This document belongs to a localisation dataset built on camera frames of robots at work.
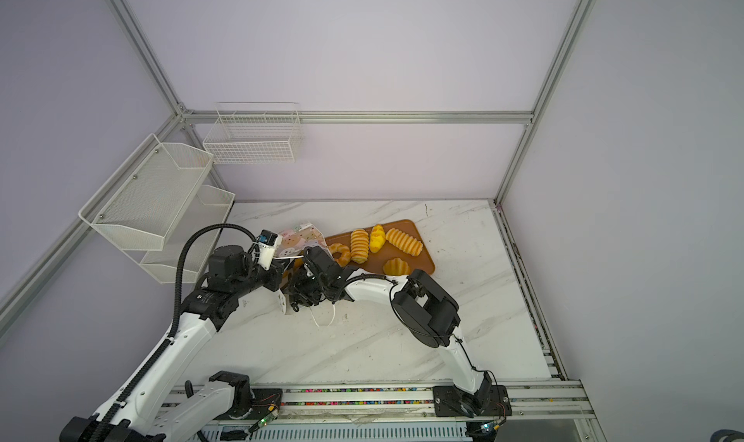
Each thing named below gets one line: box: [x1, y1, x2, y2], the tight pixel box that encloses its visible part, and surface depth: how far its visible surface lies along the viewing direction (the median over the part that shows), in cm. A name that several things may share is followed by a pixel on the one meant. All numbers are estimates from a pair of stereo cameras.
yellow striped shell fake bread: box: [382, 257, 411, 277], surface depth 98 cm
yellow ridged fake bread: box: [350, 228, 370, 265], surface depth 105 cm
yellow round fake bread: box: [385, 227, 424, 256], surface depth 106 cm
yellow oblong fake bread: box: [369, 223, 386, 253], surface depth 106 cm
